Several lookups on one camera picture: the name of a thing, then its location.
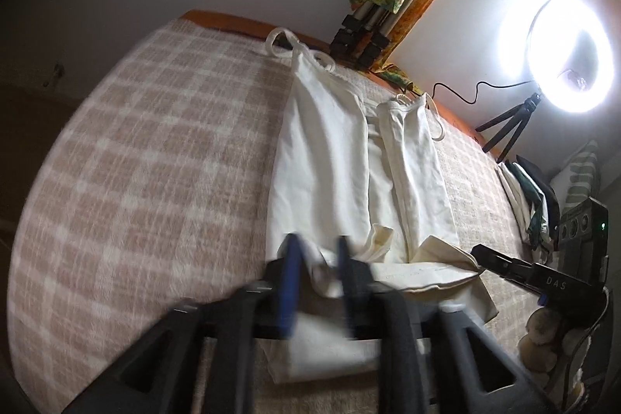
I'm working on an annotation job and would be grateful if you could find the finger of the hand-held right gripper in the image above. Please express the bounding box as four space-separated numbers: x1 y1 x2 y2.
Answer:
470 243 537 289

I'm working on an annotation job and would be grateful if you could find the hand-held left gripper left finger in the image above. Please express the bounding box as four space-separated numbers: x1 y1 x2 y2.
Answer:
62 233 305 414

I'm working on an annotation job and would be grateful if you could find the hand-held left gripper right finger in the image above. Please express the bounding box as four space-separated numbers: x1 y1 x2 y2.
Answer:
336 235 561 414

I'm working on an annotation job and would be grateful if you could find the white cotton garment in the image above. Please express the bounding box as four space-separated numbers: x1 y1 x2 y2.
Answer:
265 26 500 385

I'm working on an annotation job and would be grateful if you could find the stack of folded clothes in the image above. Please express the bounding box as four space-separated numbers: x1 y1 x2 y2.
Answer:
497 154 562 262

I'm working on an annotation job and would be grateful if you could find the person's right hand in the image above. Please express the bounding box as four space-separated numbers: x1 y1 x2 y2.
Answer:
517 310 585 376

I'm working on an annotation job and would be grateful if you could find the green striped pillow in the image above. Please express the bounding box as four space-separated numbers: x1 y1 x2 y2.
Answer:
550 139 603 207

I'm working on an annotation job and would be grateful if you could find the small black tripod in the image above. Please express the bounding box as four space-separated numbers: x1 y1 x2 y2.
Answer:
474 91 543 163

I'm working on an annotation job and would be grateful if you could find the beige checked blanket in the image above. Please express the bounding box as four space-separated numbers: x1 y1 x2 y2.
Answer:
7 17 546 414

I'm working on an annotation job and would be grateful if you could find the silver folded tripod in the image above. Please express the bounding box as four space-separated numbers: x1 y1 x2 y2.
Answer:
330 0 463 70

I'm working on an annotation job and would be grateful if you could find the white ring light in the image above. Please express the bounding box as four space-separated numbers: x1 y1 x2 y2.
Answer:
497 0 615 114

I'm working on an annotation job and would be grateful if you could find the black cable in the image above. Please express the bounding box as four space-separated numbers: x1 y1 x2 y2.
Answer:
410 79 535 105

